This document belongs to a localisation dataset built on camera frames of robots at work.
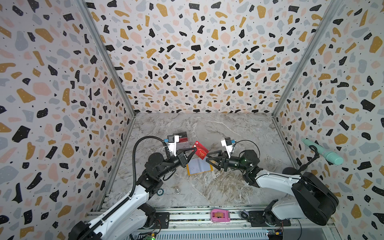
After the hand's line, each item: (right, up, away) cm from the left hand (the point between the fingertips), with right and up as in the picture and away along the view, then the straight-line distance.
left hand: (198, 149), depth 66 cm
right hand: (+4, -4, +2) cm, 7 cm away
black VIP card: (-12, +4, +34) cm, 36 cm away
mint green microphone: (+55, -3, -6) cm, 55 cm away
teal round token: (-22, -27, +17) cm, 38 cm away
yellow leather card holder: (0, -14, +26) cm, 30 cm away
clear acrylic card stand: (-11, +2, +34) cm, 36 cm away
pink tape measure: (+10, -34, +7) cm, 36 cm away
